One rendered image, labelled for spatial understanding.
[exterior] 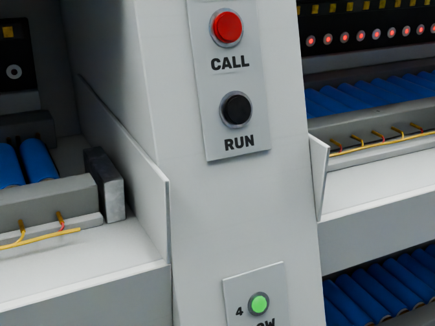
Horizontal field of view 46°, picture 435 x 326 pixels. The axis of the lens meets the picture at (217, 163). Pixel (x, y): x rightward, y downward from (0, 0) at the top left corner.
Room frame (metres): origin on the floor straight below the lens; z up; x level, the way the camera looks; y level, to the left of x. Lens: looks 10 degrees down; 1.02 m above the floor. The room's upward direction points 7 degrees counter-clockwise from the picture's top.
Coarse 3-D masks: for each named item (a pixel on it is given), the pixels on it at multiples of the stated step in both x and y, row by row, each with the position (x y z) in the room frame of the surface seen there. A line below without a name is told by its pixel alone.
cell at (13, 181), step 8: (0, 144) 0.35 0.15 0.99; (8, 144) 0.36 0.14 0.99; (0, 152) 0.34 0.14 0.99; (8, 152) 0.34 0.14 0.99; (0, 160) 0.33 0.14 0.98; (8, 160) 0.33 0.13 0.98; (16, 160) 0.34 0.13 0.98; (0, 168) 0.32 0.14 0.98; (8, 168) 0.32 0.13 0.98; (16, 168) 0.32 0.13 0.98; (0, 176) 0.31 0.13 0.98; (8, 176) 0.31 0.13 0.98; (16, 176) 0.31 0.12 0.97; (0, 184) 0.30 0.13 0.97; (8, 184) 0.30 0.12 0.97; (16, 184) 0.30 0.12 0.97; (24, 184) 0.31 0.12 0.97
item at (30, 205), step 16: (80, 176) 0.30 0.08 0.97; (0, 192) 0.28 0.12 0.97; (16, 192) 0.28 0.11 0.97; (32, 192) 0.28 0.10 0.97; (48, 192) 0.28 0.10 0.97; (64, 192) 0.28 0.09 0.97; (80, 192) 0.29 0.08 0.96; (96, 192) 0.29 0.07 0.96; (0, 208) 0.27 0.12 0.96; (16, 208) 0.27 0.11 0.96; (32, 208) 0.28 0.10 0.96; (48, 208) 0.28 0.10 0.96; (64, 208) 0.29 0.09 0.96; (80, 208) 0.29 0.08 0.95; (96, 208) 0.30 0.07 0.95; (0, 224) 0.27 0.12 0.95; (16, 224) 0.28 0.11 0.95; (32, 224) 0.28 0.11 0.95; (64, 224) 0.28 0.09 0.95; (32, 240) 0.26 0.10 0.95
